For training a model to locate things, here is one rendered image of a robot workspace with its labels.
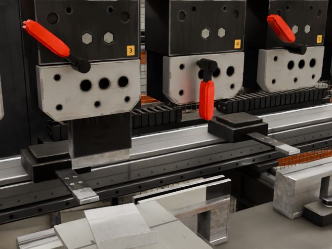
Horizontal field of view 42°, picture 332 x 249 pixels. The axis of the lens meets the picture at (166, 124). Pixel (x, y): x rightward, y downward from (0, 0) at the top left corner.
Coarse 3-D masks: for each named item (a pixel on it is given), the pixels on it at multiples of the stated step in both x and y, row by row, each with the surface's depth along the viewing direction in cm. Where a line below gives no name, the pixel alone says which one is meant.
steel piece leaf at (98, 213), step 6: (126, 204) 74; (132, 204) 74; (84, 210) 72; (90, 210) 72; (96, 210) 72; (102, 210) 72; (108, 210) 72; (114, 210) 72; (120, 210) 72; (126, 210) 72; (132, 210) 72; (90, 216) 70; (96, 216) 70; (102, 216) 70; (108, 216) 70
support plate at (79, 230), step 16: (144, 208) 73; (160, 208) 73; (64, 224) 68; (80, 224) 68; (176, 224) 68; (64, 240) 63; (80, 240) 63; (160, 240) 64; (176, 240) 64; (192, 240) 64
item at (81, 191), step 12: (48, 144) 93; (60, 144) 93; (24, 156) 90; (36, 156) 86; (48, 156) 86; (60, 156) 88; (24, 168) 92; (36, 168) 85; (48, 168) 86; (60, 168) 87; (84, 168) 90; (36, 180) 85; (48, 180) 87; (60, 180) 84; (72, 180) 82; (72, 192) 78; (84, 192) 78
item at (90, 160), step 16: (128, 112) 70; (80, 128) 66; (96, 128) 68; (112, 128) 69; (128, 128) 70; (80, 144) 67; (96, 144) 68; (112, 144) 70; (128, 144) 71; (80, 160) 69; (96, 160) 70; (112, 160) 71
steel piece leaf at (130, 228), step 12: (120, 216) 70; (132, 216) 70; (96, 228) 66; (108, 228) 66; (120, 228) 66; (132, 228) 66; (144, 228) 66; (96, 240) 63; (108, 240) 60; (120, 240) 61; (132, 240) 61; (144, 240) 62; (156, 240) 63
